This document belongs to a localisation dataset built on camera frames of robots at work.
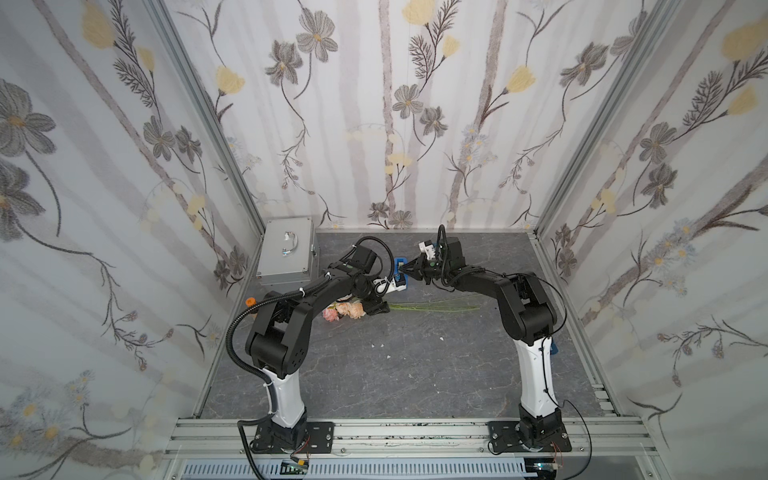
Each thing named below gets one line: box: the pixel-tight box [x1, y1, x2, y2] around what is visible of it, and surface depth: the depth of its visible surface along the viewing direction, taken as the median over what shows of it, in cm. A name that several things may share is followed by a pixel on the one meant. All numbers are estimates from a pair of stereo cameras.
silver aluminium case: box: [256, 217, 319, 285], surface depth 96 cm
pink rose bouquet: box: [322, 302, 481, 322], surface depth 95 cm
